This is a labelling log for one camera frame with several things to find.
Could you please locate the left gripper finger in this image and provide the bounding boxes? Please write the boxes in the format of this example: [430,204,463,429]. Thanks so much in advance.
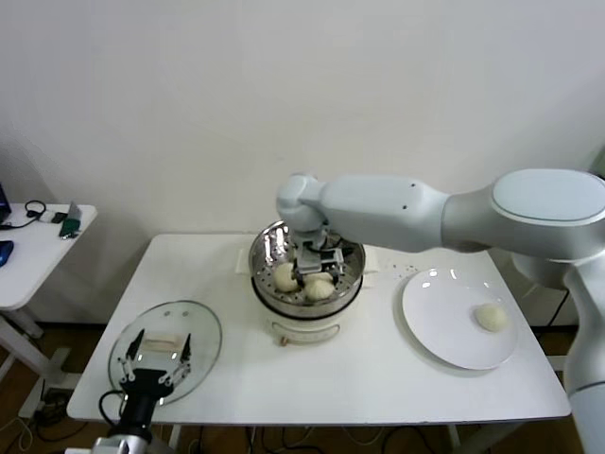
[159,333,193,387]
[116,329,146,385]

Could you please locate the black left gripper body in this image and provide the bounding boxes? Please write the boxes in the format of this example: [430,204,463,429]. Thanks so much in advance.
[112,369,172,429]

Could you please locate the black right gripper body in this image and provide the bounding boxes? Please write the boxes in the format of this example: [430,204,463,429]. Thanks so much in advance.
[323,249,345,278]

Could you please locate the white steamed baozi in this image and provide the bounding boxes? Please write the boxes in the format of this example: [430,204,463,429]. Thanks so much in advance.
[472,303,510,332]
[273,263,300,293]
[302,276,335,304]

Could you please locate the round glass lid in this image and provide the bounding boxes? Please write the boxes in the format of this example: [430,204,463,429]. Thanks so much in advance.
[107,300,223,408]

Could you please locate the perforated steel steamer basket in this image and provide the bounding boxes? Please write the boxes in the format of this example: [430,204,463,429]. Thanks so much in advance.
[248,215,366,319]

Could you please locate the white electric cooking pot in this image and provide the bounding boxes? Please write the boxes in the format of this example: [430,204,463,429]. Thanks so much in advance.
[234,245,380,349]

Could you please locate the white oval plate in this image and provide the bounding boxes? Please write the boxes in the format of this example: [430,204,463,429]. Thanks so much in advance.
[401,267,519,371]

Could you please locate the white side desk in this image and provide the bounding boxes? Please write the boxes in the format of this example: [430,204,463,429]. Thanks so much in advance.
[0,202,98,420]

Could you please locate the green and grey device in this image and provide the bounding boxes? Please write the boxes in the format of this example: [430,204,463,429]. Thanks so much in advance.
[59,201,82,241]

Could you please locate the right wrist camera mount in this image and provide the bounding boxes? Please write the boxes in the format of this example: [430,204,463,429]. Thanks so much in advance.
[296,249,324,276]

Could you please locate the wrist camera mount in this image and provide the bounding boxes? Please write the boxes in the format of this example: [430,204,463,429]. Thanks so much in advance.
[63,434,131,454]
[296,249,324,276]

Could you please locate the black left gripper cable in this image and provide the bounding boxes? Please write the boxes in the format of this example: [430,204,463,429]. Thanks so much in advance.
[97,390,125,427]

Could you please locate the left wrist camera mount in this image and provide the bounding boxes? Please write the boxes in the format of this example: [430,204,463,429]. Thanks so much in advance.
[63,434,131,454]

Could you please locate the power strip with cables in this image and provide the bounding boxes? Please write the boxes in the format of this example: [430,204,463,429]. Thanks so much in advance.
[18,385,95,450]

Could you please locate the black looped cable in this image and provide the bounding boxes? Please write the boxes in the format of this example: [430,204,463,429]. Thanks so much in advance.
[0,201,47,232]

